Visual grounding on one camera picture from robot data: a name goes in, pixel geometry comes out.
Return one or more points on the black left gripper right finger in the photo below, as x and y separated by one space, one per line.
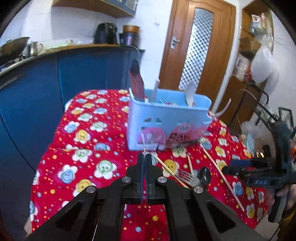
155 191

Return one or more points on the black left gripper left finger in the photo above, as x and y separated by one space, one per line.
134 191

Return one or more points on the wooden chopstick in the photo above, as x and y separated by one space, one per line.
190 165
224 179
170 171

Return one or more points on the silver fork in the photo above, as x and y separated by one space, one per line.
188 178

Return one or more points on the silver spoon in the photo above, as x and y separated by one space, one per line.
205 176

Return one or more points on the blue kitchen counter cabinet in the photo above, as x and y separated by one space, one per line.
33 98

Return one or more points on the black metal rack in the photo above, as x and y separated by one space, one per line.
270 111

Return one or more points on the red smiley flower tablecloth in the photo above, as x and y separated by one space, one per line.
79 189

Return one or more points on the light blue chopsticks box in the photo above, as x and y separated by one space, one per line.
168 122

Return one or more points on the white plastic spoon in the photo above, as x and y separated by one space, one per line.
189 94

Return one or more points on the white plastic bag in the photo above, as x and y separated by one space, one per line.
262 64

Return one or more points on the dark rice cooker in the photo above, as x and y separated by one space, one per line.
130 35

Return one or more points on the brown wooden door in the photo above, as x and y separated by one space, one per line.
198 46

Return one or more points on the black air fryer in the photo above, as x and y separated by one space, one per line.
106 33

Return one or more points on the black wok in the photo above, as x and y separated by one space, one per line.
12 49

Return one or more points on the wooden wall shelf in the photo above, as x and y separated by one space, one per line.
248 46

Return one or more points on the blue wall cabinet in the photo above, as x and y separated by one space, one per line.
116 9

